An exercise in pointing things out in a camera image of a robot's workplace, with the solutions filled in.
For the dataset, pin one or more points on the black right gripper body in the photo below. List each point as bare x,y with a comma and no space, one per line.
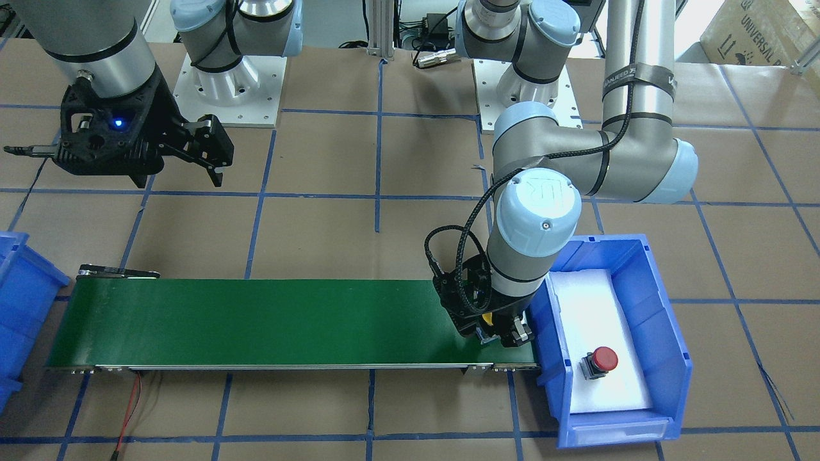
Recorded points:
161,127

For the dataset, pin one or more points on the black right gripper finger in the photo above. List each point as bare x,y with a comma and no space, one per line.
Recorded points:
214,164

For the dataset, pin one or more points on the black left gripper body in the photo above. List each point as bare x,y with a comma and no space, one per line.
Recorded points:
510,312

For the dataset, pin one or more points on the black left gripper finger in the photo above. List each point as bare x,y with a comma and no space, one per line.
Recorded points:
484,336
516,332

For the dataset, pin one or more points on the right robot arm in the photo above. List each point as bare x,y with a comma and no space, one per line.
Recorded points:
122,42

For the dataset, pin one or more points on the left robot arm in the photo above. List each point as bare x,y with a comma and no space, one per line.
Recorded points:
543,169

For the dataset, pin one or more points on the blue bin with buttons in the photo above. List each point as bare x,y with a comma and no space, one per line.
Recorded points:
659,344

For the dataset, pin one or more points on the white foam pad source bin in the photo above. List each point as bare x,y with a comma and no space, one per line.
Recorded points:
591,317

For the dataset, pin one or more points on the red push button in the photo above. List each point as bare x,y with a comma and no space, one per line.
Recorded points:
599,362

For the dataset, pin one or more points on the green conveyor belt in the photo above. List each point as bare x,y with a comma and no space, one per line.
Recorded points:
265,324

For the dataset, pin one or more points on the blue empty bin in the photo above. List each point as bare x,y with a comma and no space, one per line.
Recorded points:
29,285

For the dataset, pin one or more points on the black power adapter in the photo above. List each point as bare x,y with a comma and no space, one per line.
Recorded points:
435,28

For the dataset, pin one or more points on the cardboard box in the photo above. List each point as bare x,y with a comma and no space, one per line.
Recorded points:
761,32

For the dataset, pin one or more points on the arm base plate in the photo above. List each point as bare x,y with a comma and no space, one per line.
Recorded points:
497,87
246,96

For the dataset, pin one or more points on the aluminium profile post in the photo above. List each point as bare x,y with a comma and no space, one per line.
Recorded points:
381,17

